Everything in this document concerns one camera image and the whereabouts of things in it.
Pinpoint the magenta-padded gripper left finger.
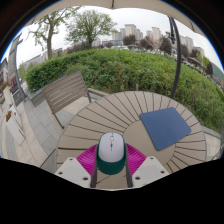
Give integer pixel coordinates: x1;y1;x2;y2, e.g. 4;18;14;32
54;143;100;189

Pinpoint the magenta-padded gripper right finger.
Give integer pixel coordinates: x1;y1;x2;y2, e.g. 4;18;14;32
124;143;170;189

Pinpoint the white and teal computer mouse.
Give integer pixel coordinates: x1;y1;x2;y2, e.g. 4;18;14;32
96;131;128;176

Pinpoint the blue rectangular mouse pad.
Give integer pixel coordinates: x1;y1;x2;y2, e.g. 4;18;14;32
138;107;193;152

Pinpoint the white flower planter box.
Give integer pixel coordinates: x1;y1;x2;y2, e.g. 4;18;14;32
5;109;26;145

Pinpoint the beige slatted outdoor chair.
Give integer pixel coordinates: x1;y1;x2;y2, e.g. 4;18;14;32
41;70;102;130

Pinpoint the green hedge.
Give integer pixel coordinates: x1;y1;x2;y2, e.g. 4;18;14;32
24;48;224;133

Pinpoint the dark curved umbrella pole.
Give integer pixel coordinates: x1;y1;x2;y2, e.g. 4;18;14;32
168;16;182;100

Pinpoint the thin-trunked leafy tree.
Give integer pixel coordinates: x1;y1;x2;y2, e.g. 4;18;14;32
28;5;81;60

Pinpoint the group of distant apartment buildings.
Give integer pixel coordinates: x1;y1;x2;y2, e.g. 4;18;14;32
111;23;206;58

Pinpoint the round-crowned green tree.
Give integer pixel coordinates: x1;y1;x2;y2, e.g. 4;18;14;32
64;9;118;50

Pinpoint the beige umbrella canopy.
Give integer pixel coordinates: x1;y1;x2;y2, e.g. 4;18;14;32
26;0;206;38

